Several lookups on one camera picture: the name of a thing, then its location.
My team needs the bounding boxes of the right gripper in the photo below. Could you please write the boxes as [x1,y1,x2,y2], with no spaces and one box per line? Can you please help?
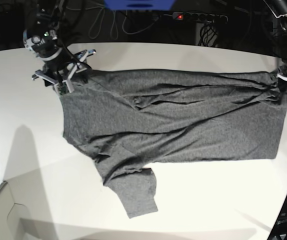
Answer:
[31,49,97,87]

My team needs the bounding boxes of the blue plastic bin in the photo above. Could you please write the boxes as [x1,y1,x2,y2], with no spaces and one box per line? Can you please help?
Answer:
[104,0,175,11]

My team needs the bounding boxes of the grey long-sleeve t-shirt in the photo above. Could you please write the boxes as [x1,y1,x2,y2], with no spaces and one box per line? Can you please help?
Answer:
[60,69,287,218]

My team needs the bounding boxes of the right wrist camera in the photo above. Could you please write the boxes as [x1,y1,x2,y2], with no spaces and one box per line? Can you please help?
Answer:
[53,81,75,97]

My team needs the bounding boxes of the black power strip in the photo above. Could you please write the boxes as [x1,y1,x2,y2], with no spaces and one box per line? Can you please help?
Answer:
[171,11,229,24]

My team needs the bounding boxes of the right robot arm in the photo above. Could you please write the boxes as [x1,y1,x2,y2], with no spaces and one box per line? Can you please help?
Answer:
[22,0,96,95]

